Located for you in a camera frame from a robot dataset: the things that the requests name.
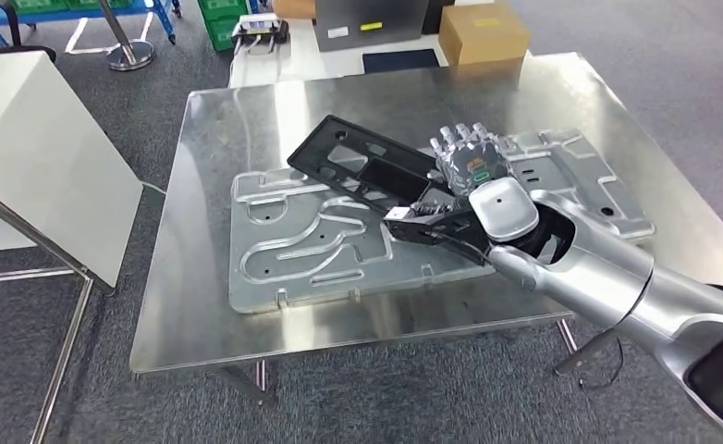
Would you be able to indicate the long black plastic part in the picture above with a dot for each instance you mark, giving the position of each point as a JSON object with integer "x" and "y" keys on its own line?
{"x": 312, "y": 153}

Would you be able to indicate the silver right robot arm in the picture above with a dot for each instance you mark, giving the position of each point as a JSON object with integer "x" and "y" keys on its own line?
{"x": 594, "y": 269}

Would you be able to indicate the stainless steel workbench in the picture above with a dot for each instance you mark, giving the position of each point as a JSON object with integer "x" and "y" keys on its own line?
{"x": 61, "y": 343}
{"x": 398, "y": 98}

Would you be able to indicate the stamped silver metal plate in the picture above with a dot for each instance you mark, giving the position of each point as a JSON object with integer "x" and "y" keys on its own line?
{"x": 294, "y": 257}

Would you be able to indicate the dark blue mat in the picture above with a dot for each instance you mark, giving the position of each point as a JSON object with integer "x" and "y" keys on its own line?
{"x": 398, "y": 61}

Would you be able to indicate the white table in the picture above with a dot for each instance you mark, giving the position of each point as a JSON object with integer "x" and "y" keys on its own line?
{"x": 288, "y": 64}

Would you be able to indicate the grey metal case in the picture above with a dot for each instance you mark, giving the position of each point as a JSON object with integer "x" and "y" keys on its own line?
{"x": 367, "y": 24}

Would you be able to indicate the white and black charger device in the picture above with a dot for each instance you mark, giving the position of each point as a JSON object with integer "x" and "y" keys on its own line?
{"x": 260, "y": 27}

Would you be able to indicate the small brown cardboard box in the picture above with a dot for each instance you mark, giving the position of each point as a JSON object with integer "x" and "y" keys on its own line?
{"x": 294, "y": 7}

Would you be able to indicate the green plastic crate stack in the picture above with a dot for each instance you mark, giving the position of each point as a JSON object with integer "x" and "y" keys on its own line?
{"x": 220, "y": 21}

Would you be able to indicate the white board panel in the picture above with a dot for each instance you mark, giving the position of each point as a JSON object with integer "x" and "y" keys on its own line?
{"x": 43, "y": 165}

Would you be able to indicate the green plastic bin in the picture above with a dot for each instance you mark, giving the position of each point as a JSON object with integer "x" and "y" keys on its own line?
{"x": 61, "y": 5}

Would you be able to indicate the black chair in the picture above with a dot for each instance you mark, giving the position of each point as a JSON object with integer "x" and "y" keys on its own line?
{"x": 12, "y": 52}

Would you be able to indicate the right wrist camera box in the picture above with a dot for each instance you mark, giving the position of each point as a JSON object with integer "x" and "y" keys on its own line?
{"x": 398, "y": 214}

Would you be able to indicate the black right camera bracket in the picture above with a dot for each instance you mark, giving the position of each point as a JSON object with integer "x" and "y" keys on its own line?
{"x": 447, "y": 233}

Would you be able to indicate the chrome stanchion post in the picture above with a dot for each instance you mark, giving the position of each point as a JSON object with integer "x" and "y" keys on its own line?
{"x": 126, "y": 52}

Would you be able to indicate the blue metal trolley frame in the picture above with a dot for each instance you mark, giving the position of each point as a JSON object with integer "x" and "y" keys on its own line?
{"x": 153, "y": 9}

